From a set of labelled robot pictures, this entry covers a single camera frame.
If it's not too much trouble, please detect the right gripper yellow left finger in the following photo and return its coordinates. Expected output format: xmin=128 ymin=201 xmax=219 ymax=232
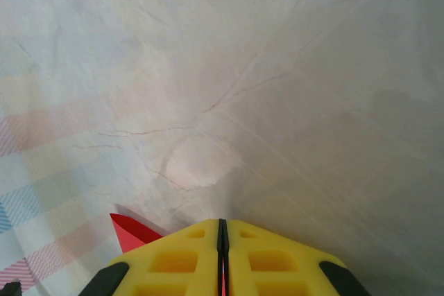
xmin=78 ymin=218 xmax=223 ymax=296

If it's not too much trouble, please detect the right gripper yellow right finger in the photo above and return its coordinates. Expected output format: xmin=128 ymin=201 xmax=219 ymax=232
xmin=221 ymin=218 xmax=370 ymax=296

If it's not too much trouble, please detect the red cloth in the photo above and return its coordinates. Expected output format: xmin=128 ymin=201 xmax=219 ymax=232
xmin=109 ymin=212 xmax=228 ymax=296

